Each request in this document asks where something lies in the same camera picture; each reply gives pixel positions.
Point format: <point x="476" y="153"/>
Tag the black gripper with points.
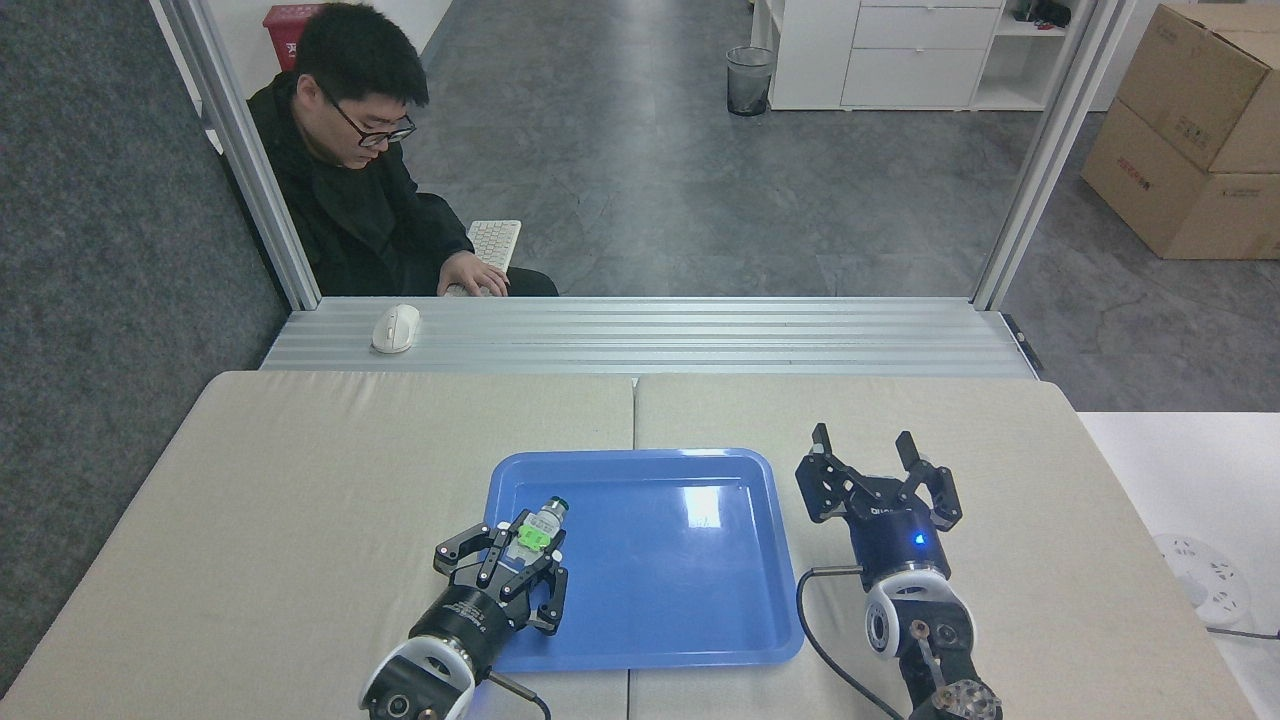
<point x="470" y="620"/>
<point x="895" y="540"/>

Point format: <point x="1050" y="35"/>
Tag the green and clear switch part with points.
<point x="530" y="533"/>

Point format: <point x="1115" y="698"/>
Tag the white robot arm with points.
<point x="905" y="600"/>
<point x="425" y="670"/>

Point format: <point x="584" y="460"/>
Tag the blue plastic tray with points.
<point x="670" y="580"/>

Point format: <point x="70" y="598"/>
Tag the person's hand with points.
<point x="475" y="275"/>

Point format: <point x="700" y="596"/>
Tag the beige table pad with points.
<point x="200" y="480"/>
<point x="1040" y="500"/>

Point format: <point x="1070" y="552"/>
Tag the ribbed aluminium platform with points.
<point x="700" y="335"/>

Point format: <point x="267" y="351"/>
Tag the white computer mouse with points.
<point x="395" y="330"/>

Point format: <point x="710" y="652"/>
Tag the white keyboard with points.
<point x="497" y="240"/>

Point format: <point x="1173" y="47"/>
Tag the white round power strip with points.
<point x="1210" y="580"/>

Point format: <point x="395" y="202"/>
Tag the person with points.
<point x="350" y="220"/>

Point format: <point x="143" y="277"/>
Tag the large cardboard box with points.
<point x="1150" y="190"/>

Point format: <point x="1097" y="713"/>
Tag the dark mesh waste bin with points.
<point x="750" y="85"/>

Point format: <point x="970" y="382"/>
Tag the white drawer cabinet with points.
<point x="900" y="60"/>

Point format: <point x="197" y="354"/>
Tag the black item on shelf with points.
<point x="1045" y="13"/>

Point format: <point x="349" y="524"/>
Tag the small cardboard box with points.
<point x="1190" y="80"/>

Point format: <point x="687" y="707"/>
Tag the red bin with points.
<point x="283" y="30"/>

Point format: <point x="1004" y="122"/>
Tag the silver aluminium post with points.
<point x="250" y="170"/>
<point x="1050" y="150"/>

